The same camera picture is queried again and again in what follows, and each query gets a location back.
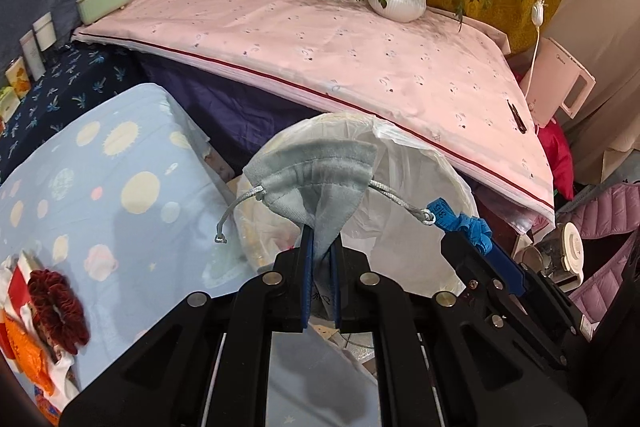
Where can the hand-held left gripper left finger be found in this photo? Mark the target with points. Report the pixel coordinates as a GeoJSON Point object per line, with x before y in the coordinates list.
{"type": "Point", "coordinates": [307, 287]}

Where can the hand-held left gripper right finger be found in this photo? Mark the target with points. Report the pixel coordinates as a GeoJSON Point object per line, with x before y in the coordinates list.
{"type": "Point", "coordinates": [336, 292]}

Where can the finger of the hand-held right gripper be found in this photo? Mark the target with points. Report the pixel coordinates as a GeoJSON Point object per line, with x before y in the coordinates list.
{"type": "Point", "coordinates": [507, 269]}
{"type": "Point", "coordinates": [475, 267]}

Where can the blue measuring tape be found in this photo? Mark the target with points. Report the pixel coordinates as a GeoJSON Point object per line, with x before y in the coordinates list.
{"type": "Point", "coordinates": [462, 222]}

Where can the white lined trash bin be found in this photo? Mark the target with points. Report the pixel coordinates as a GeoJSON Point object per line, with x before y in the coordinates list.
{"type": "Point", "coordinates": [400, 207]}

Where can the glass pot with cream lid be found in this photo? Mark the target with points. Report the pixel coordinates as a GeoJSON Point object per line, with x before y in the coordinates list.
{"type": "Point", "coordinates": [565, 252]}

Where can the pink down jacket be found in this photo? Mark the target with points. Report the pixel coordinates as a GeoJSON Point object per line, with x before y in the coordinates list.
{"type": "Point", "coordinates": [612, 217]}

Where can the red garment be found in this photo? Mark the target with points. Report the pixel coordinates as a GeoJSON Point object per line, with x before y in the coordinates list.
{"type": "Point", "coordinates": [557, 157]}

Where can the black clip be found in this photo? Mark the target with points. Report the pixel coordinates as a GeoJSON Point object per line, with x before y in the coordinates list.
{"type": "Point", "coordinates": [516, 117]}

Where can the dark purple cloth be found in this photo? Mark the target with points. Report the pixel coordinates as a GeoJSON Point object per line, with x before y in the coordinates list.
{"type": "Point", "coordinates": [240, 107]}

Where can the white electric kettle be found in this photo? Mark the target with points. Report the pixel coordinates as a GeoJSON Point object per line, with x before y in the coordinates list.
{"type": "Point", "coordinates": [552, 77]}

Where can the pink printed cloth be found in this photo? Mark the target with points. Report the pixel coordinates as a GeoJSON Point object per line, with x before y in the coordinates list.
{"type": "Point", "coordinates": [325, 42]}

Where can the dark red scrunchie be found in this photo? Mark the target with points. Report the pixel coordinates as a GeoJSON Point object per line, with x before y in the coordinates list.
{"type": "Point", "coordinates": [57, 307]}

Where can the white printed wrapper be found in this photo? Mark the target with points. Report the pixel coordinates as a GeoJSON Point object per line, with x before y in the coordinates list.
{"type": "Point", "coordinates": [64, 364]}

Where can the orange cloth item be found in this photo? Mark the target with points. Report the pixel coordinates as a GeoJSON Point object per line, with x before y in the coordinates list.
{"type": "Point", "coordinates": [22, 347]}

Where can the dark blue patterned cloth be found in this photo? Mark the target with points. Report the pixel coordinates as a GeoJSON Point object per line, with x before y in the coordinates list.
{"type": "Point", "coordinates": [65, 87]}

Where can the pale green tissue box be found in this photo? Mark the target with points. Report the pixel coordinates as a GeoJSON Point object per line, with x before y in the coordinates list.
{"type": "Point", "coordinates": [102, 2]}

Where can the green and white packet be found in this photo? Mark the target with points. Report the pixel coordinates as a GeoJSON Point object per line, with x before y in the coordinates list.
{"type": "Point", "coordinates": [7, 104]}

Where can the orange printed paper canister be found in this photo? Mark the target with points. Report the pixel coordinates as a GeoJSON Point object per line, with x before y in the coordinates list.
{"type": "Point", "coordinates": [17, 79]}

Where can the tall white bottle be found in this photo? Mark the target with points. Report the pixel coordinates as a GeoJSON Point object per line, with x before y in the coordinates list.
{"type": "Point", "coordinates": [32, 57]}

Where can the white jar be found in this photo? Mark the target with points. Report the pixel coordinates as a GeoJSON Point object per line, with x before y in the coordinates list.
{"type": "Point", "coordinates": [44, 32]}

